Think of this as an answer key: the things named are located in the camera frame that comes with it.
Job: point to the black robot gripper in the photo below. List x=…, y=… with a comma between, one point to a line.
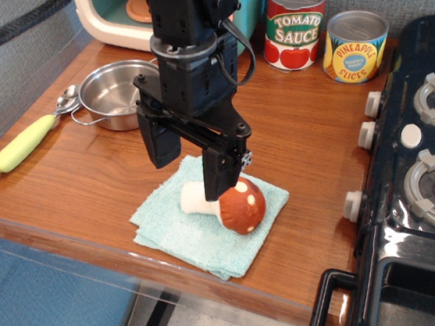
x=191, y=99

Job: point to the small stainless steel pan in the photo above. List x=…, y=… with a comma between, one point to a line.
x=110, y=96

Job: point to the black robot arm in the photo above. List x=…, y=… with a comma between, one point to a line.
x=195, y=44

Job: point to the plush brown mushroom toy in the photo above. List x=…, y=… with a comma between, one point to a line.
x=240, y=209

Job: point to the light teal folded cloth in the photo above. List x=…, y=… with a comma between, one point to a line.
x=199, y=239

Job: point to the toy microwave teal and cream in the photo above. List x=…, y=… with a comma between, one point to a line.
x=122, y=12

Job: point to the tomato sauce can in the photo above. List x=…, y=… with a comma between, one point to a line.
x=293, y=28

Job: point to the pineapple slices can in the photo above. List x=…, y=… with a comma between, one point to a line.
x=355, y=43

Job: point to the clear acrylic table guard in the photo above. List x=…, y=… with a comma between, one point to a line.
x=47, y=279

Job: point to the black toy stove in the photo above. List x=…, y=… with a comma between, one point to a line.
x=394, y=281

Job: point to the spoon with green handle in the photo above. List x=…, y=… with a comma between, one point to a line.
x=26, y=142

